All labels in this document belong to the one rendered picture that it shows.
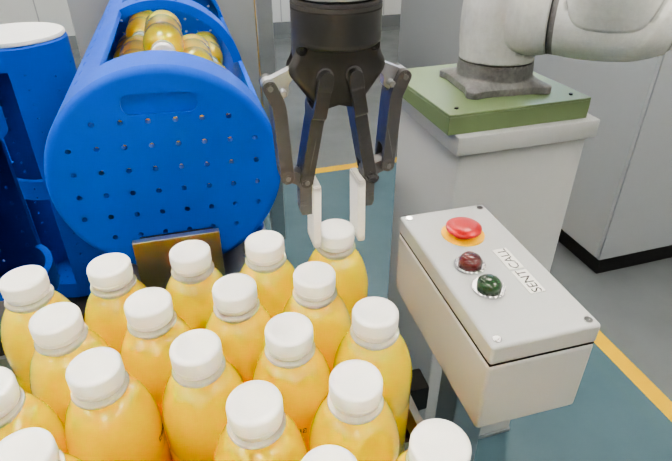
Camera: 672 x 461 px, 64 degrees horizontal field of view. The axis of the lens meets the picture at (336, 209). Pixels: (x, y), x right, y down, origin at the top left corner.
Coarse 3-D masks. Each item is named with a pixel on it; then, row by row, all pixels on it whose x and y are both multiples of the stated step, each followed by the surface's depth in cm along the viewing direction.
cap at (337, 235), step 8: (328, 224) 55; (336, 224) 55; (344, 224) 55; (328, 232) 54; (336, 232) 54; (344, 232) 54; (352, 232) 54; (328, 240) 53; (336, 240) 53; (344, 240) 53; (352, 240) 54; (328, 248) 54; (336, 248) 54; (344, 248) 54
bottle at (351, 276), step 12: (324, 252) 54; (348, 252) 54; (336, 264) 54; (348, 264) 55; (360, 264) 56; (336, 276) 54; (348, 276) 55; (360, 276) 56; (348, 288) 55; (360, 288) 56; (348, 300) 55
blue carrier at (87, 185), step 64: (128, 0) 96; (192, 0) 136; (128, 64) 60; (192, 64) 62; (64, 128) 60; (128, 128) 62; (192, 128) 64; (256, 128) 66; (64, 192) 64; (128, 192) 66; (192, 192) 69; (256, 192) 71; (128, 256) 71
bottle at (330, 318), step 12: (336, 288) 50; (288, 300) 51; (300, 300) 48; (324, 300) 48; (336, 300) 50; (300, 312) 48; (312, 312) 48; (324, 312) 48; (336, 312) 49; (348, 312) 51; (312, 324) 48; (324, 324) 48; (336, 324) 49; (348, 324) 50; (324, 336) 48; (336, 336) 49; (324, 348) 49; (336, 348) 49
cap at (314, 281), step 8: (304, 264) 49; (312, 264) 49; (320, 264) 49; (328, 264) 50; (296, 272) 48; (304, 272) 48; (312, 272) 48; (320, 272) 48; (328, 272) 48; (296, 280) 48; (304, 280) 47; (312, 280) 48; (320, 280) 48; (328, 280) 47; (296, 288) 48; (304, 288) 47; (312, 288) 47; (320, 288) 47; (328, 288) 47; (304, 296) 47; (312, 296) 47; (320, 296) 47; (328, 296) 48
